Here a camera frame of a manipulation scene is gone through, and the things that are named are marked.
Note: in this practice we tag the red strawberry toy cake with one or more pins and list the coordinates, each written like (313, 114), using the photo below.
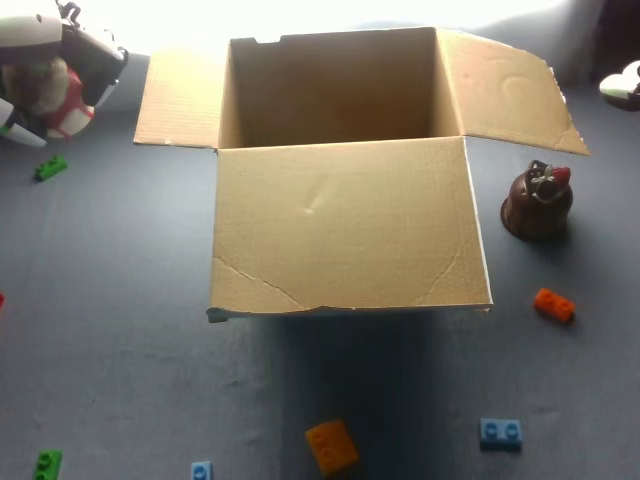
(72, 112)

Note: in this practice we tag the chocolate toy cake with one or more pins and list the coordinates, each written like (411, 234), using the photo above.
(537, 220)

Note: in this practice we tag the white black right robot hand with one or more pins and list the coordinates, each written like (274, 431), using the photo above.
(622, 85)

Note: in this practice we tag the cardboard box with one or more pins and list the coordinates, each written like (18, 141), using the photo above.
(345, 225)

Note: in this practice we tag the green toy brick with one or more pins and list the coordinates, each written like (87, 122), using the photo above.
(51, 167)
(48, 465)

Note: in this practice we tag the grey table cloth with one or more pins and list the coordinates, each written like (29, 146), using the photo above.
(125, 375)

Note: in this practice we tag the yellow-orange square toy brick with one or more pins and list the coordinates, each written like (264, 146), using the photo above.
(332, 445)

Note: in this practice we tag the light blue flat brick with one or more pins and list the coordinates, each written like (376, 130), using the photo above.
(501, 434)
(201, 471)

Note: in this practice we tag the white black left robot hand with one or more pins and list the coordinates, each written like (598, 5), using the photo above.
(30, 35)

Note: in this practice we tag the orange flat toy brick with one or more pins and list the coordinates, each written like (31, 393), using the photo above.
(554, 304)

